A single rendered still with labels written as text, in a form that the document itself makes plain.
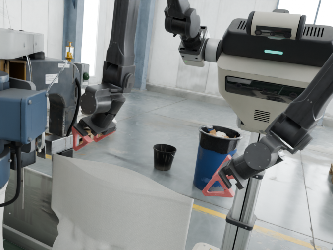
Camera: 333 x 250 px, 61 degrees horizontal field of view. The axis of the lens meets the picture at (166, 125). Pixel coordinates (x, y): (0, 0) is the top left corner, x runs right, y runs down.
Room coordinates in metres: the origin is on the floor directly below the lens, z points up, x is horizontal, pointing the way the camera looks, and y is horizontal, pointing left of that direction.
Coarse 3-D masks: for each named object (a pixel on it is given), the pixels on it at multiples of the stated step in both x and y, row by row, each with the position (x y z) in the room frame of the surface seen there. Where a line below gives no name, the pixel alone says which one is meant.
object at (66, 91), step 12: (24, 60) 0.81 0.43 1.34; (36, 60) 0.85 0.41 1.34; (48, 60) 0.89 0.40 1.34; (60, 60) 0.95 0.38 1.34; (36, 72) 0.84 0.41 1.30; (48, 72) 0.89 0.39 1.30; (72, 72) 0.99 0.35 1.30; (36, 84) 0.84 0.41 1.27; (48, 84) 0.89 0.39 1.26; (60, 84) 0.94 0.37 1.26; (72, 84) 0.99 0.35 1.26; (48, 96) 0.97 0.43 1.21; (60, 96) 0.94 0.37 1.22; (72, 96) 0.99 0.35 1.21; (60, 108) 0.97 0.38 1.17; (72, 108) 1.00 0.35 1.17; (60, 120) 0.97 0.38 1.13; (60, 132) 0.96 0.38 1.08
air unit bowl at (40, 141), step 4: (44, 132) 0.81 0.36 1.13; (40, 136) 0.80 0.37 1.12; (44, 136) 0.81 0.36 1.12; (36, 140) 0.79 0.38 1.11; (40, 140) 0.80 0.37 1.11; (44, 140) 0.81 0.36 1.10; (36, 144) 0.79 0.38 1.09; (40, 144) 0.80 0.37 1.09; (44, 144) 0.81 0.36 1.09; (36, 148) 0.80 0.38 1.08; (40, 148) 0.80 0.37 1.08
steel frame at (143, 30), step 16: (64, 0) 6.44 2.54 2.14; (80, 0) 6.40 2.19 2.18; (144, 0) 9.50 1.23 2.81; (64, 16) 6.45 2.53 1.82; (80, 16) 6.43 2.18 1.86; (144, 16) 9.48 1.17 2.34; (64, 32) 6.47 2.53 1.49; (80, 32) 6.45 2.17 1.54; (144, 32) 9.46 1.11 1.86; (64, 48) 6.49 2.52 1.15; (80, 48) 6.48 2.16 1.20; (144, 48) 9.44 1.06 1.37; (144, 64) 9.30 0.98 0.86; (144, 80) 9.42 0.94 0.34
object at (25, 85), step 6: (12, 78) 0.61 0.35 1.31; (12, 84) 0.61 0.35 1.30; (18, 84) 0.60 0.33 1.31; (24, 84) 0.59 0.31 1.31; (30, 84) 0.59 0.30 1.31; (6, 144) 0.61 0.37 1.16; (24, 144) 0.59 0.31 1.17; (30, 144) 0.59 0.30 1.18; (24, 150) 0.59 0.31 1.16; (30, 150) 0.59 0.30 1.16
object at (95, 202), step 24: (72, 168) 0.80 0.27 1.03; (96, 168) 0.83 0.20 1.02; (120, 168) 0.82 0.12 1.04; (72, 192) 0.79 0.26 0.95; (96, 192) 0.72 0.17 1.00; (120, 192) 0.70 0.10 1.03; (144, 192) 0.69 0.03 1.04; (168, 192) 0.72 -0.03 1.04; (72, 216) 0.79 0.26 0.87; (96, 216) 0.72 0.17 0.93; (120, 216) 0.70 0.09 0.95; (144, 216) 0.69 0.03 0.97; (168, 216) 0.69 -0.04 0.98; (72, 240) 0.74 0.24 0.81; (96, 240) 0.72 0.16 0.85; (120, 240) 0.70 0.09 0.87; (144, 240) 0.69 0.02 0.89; (168, 240) 0.69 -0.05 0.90
